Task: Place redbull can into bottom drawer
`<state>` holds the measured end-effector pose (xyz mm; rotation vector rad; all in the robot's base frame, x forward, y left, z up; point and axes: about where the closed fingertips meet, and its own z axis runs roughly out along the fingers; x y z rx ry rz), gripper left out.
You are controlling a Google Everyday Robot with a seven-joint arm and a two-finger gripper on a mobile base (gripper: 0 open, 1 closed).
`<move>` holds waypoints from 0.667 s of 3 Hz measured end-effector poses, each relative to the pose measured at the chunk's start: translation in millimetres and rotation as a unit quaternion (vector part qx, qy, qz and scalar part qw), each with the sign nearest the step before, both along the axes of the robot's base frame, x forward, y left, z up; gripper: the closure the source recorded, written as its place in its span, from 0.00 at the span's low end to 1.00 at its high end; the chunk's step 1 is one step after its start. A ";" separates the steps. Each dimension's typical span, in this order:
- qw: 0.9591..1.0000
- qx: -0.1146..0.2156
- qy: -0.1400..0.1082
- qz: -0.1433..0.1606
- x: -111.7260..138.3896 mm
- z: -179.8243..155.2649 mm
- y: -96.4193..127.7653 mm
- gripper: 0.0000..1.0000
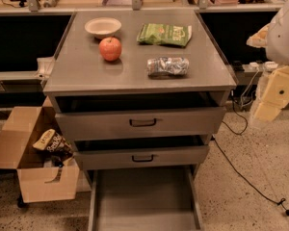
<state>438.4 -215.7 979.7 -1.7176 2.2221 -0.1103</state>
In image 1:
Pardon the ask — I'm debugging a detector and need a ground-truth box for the middle grey drawer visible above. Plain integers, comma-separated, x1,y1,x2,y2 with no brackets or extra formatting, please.
75,145,209,170

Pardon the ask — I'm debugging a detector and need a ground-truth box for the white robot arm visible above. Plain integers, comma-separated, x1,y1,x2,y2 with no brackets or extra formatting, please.
247,0,289,123

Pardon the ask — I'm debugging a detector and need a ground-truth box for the red apple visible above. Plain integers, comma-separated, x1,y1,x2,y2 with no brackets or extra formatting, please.
99,37,122,62

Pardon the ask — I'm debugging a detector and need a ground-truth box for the brown snack bag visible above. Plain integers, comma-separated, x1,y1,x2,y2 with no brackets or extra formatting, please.
33,129,73,154

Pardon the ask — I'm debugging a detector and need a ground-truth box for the top grey drawer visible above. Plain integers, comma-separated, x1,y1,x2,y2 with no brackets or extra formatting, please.
56,107,225,141

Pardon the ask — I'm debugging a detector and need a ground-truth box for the white paper bowl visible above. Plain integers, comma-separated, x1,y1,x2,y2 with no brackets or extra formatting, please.
85,17,121,39

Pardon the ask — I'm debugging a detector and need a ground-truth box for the cardboard box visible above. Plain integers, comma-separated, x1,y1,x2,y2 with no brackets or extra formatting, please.
0,107,80,203

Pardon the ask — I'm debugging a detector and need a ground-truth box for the silver redbull can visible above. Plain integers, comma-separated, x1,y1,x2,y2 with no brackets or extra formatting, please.
146,57,190,77

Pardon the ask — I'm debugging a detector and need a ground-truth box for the black floor cable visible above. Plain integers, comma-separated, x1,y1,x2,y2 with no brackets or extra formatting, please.
212,90,289,218

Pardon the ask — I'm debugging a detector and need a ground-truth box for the white power strip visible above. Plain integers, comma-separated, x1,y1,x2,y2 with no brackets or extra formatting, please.
250,61,278,71

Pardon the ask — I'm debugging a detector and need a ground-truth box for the bottom grey open drawer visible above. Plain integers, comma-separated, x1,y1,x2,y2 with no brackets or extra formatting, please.
88,167,204,231

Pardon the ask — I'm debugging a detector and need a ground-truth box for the grey metal drawer cabinet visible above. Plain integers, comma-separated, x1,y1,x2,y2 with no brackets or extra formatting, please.
42,9,238,231

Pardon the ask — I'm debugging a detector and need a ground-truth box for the green chip bag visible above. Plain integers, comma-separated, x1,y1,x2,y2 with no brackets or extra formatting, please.
137,23,192,47

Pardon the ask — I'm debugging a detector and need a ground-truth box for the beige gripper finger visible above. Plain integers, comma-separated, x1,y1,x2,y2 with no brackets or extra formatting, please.
252,65,289,122

